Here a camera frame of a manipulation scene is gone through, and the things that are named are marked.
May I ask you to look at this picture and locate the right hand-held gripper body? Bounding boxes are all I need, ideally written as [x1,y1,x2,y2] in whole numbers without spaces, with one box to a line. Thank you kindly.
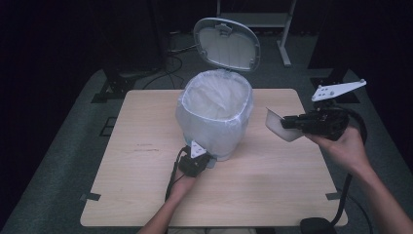
[301,78,368,142]

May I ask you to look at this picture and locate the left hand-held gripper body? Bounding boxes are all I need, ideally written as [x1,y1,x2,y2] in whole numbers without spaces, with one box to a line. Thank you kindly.
[177,139,215,178]

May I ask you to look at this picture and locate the translucent trash bag liner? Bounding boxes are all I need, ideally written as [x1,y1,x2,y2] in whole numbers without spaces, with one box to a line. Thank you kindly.
[175,68,254,158]

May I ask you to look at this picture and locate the white pedal trash can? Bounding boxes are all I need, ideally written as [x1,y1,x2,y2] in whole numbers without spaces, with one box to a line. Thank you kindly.
[181,17,262,169]

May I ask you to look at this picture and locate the person's left hand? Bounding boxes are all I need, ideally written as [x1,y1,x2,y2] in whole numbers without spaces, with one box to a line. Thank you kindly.
[169,170,200,203]

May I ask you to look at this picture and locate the person's right hand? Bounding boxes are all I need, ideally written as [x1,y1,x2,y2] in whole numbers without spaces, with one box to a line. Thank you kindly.
[305,125,374,177]

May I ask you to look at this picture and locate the white metal stand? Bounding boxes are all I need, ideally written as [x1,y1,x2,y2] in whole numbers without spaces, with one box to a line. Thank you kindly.
[215,0,298,67]

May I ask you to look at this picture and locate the black floor socket box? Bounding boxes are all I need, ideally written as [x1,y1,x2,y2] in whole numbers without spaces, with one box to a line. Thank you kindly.
[98,116,119,137]

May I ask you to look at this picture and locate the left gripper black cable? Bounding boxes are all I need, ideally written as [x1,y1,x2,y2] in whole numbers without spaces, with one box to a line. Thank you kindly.
[164,145,190,203]

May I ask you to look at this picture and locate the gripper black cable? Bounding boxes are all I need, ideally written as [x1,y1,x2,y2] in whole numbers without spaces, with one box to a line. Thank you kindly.
[164,145,190,203]
[329,106,368,227]

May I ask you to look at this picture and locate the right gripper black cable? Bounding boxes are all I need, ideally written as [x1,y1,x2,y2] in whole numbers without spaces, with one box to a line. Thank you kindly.
[329,106,368,227]

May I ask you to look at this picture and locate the black floor cable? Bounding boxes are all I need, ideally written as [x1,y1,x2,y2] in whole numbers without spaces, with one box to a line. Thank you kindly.
[141,54,185,91]

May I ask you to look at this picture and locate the black cable box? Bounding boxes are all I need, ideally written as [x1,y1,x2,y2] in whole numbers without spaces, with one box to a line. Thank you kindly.
[299,216,339,234]

